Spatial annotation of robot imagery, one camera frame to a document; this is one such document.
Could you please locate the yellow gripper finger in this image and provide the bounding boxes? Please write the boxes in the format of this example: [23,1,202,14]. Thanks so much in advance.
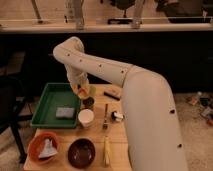
[81,83,90,99]
[70,84,79,95]

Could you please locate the orange-yellow apple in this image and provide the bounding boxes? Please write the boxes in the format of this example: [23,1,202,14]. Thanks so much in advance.
[78,88,85,96]

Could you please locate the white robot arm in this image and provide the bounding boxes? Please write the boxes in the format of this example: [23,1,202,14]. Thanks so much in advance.
[53,37,188,171]

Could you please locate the white paper cup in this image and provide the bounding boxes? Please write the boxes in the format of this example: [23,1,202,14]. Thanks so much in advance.
[78,109,94,128]

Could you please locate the small dark tin can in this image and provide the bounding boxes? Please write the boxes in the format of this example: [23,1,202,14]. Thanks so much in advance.
[83,97,94,108]

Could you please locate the green plastic tray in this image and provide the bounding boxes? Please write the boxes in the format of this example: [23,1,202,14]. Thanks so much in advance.
[31,83,81,129]

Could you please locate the grey sponge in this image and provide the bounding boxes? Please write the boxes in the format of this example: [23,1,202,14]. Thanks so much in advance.
[56,107,75,119]

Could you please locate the black office chair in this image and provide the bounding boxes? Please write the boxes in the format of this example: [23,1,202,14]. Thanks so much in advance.
[0,76,33,164]

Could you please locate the dark brown bowl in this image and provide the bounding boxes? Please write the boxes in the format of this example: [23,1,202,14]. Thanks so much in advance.
[67,138,96,169]

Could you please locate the white crumpled cloth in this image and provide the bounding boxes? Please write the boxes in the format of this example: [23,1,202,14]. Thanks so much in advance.
[39,139,58,159]

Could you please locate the orange plastic bowl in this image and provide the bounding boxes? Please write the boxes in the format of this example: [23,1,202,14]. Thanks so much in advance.
[28,132,58,165]

